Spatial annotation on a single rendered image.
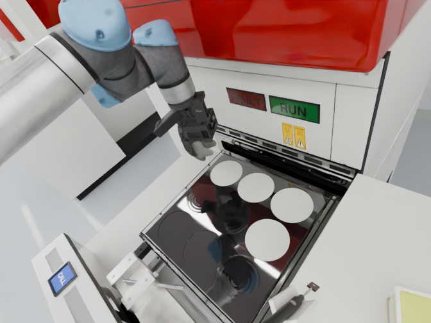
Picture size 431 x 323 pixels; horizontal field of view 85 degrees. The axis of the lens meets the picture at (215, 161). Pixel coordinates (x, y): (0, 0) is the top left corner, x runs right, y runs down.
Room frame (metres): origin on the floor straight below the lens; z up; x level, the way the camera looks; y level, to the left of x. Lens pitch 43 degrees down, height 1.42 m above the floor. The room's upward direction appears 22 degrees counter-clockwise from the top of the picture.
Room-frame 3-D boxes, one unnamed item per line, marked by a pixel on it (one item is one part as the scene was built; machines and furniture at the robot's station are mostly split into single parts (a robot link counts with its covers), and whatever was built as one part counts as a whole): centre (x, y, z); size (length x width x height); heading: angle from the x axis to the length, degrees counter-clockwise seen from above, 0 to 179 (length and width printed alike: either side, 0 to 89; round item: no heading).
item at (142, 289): (0.25, 0.27, 0.89); 0.08 x 0.03 x 0.03; 122
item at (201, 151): (0.50, 0.02, 1.01); 0.06 x 0.03 x 0.09; 61
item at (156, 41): (0.51, 0.02, 1.27); 0.09 x 0.08 x 0.11; 110
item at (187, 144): (0.50, 0.04, 1.05); 0.05 x 0.02 x 0.09; 151
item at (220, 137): (0.47, -0.15, 0.89); 0.44 x 0.02 x 0.10; 32
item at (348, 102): (0.63, -0.07, 1.02); 0.81 x 0.03 x 0.40; 32
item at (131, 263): (0.32, 0.32, 0.89); 0.08 x 0.03 x 0.03; 122
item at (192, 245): (0.34, 0.02, 0.90); 0.34 x 0.34 x 0.01; 32
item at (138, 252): (0.35, 0.27, 0.90); 0.04 x 0.02 x 0.03; 122
